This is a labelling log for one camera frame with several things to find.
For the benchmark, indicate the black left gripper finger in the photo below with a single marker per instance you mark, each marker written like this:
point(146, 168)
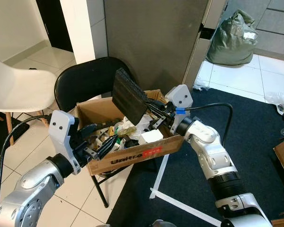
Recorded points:
point(88, 131)
point(108, 146)

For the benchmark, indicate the crumpled white plastic trash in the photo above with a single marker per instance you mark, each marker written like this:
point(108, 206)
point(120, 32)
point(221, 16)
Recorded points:
point(141, 124)

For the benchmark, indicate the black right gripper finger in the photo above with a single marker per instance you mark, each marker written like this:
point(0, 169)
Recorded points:
point(155, 106)
point(159, 123)

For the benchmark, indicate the white floor tape strip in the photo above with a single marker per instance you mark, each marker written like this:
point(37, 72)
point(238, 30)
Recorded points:
point(160, 177)

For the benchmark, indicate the grey metal door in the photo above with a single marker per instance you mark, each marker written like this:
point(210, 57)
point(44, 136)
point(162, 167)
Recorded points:
point(151, 38)

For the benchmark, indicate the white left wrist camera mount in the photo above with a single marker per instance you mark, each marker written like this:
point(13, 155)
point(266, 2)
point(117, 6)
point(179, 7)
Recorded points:
point(61, 135)

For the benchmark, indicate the brown cardboard rubbish box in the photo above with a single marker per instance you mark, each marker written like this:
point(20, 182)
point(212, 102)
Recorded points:
point(132, 156)

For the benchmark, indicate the small white box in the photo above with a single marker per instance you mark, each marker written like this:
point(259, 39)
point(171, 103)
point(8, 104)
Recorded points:
point(151, 137)

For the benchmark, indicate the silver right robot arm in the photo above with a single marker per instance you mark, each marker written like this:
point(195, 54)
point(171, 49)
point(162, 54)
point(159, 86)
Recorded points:
point(213, 146)

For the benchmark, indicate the black foam pad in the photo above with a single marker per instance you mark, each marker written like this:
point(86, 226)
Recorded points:
point(128, 97)

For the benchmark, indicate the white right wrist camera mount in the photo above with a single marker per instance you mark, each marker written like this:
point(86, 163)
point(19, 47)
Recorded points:
point(181, 97)

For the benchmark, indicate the brown cardboard piece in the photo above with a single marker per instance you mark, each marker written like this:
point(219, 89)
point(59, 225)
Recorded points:
point(283, 222)

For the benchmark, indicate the green full trash bag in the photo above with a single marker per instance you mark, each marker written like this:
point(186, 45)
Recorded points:
point(232, 42)

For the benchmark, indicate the black round-backed chair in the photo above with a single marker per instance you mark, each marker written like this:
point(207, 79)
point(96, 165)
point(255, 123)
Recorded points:
point(85, 80)

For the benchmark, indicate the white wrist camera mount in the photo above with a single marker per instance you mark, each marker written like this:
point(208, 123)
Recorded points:
point(61, 135)
point(181, 97)

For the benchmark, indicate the clear crumpled plastic bag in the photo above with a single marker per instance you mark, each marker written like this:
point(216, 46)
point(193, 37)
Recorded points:
point(279, 99)

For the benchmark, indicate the green yellow wrapper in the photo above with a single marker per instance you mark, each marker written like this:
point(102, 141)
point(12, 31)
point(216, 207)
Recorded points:
point(117, 130)

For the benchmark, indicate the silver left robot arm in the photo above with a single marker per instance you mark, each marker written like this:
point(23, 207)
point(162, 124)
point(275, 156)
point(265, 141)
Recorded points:
point(28, 189)

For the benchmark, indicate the grey robot right leg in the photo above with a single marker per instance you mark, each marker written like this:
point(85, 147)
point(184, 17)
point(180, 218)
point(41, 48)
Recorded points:
point(164, 223)

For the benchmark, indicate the white plastic chair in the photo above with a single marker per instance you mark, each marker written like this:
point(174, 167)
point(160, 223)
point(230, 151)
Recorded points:
point(19, 87)

